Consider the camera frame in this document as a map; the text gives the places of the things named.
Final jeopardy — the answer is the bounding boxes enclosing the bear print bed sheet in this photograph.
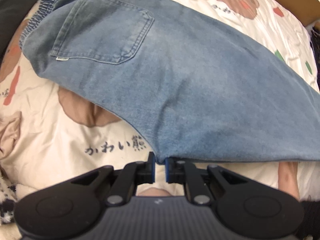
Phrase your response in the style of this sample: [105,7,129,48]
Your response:
[0,0,320,240]

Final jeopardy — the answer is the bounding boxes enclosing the blue denim pants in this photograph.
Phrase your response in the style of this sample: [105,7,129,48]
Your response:
[19,0,320,165]

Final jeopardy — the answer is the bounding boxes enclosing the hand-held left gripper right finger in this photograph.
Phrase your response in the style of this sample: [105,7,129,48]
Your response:
[165,156,247,205]

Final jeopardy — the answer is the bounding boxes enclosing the white spotted fluffy cloth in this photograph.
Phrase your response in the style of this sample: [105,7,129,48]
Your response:
[0,170,19,240]

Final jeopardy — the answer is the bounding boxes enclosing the beige crumpled garment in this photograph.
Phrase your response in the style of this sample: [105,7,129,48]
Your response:
[0,111,22,160]

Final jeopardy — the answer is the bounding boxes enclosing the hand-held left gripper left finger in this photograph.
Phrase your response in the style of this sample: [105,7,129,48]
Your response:
[70,152,156,205]

